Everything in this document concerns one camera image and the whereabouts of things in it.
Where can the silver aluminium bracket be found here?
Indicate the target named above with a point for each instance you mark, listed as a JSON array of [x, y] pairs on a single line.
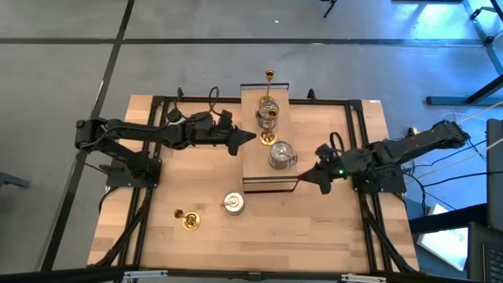
[[145, 274], [363, 278]]

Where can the black camera rig beam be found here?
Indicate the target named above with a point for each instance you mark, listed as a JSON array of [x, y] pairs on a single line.
[[59, 278]]

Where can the black bar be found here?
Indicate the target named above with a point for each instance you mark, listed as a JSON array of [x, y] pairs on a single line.
[[440, 224]]

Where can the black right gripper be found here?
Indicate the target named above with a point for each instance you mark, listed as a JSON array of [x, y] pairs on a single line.
[[349, 163]]

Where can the yellow power plug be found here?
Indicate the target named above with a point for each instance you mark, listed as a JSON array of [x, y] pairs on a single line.
[[413, 133]]

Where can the silver candle tin floral label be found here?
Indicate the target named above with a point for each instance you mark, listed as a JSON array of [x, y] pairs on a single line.
[[233, 203], [261, 120], [280, 155]]

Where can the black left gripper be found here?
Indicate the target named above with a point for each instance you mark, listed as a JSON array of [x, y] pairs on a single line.
[[208, 133]]

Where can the gold candlestick holder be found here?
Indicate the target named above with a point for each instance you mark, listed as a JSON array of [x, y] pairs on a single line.
[[192, 221], [269, 74], [268, 138]]

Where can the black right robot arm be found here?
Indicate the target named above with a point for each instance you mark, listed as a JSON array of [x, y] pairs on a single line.
[[416, 145]]

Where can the grey chair leg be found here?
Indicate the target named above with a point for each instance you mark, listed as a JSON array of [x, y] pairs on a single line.
[[12, 180]]

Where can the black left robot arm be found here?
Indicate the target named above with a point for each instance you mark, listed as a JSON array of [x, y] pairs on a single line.
[[137, 133]]

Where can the white glowing tablet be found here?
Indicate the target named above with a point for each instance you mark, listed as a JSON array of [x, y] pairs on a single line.
[[444, 243]]

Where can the black laptop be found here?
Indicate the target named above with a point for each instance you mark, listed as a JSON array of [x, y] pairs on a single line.
[[483, 255]]

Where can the wooden shelf riser black frame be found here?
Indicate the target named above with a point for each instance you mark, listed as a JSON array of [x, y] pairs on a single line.
[[255, 169]]

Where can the dark monitor back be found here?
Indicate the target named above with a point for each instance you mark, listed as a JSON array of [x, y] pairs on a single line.
[[496, 177]]

